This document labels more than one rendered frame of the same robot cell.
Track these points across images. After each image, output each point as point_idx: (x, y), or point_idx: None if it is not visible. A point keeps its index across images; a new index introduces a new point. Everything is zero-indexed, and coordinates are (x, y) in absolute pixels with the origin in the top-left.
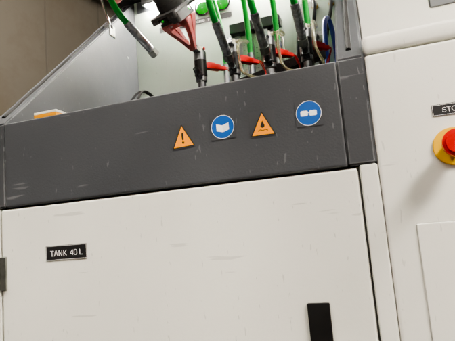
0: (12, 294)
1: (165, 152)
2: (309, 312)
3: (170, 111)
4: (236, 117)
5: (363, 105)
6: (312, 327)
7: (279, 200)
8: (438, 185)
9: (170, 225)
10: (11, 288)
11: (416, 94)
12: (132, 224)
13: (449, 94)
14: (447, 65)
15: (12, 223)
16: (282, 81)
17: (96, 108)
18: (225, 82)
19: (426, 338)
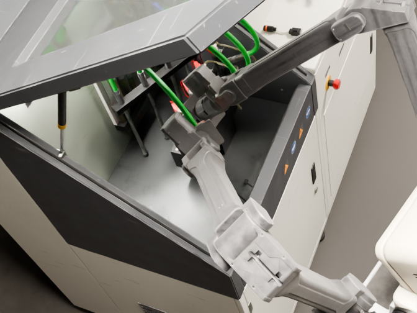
0: (254, 305)
1: (282, 180)
2: (312, 170)
3: (282, 163)
4: (295, 138)
5: (316, 92)
6: (313, 173)
7: (304, 149)
8: (326, 98)
9: (286, 200)
10: (253, 305)
11: (322, 75)
12: (278, 218)
13: (327, 66)
14: (326, 58)
15: (248, 287)
16: (303, 109)
17: (263, 199)
18: (123, 102)
19: (325, 141)
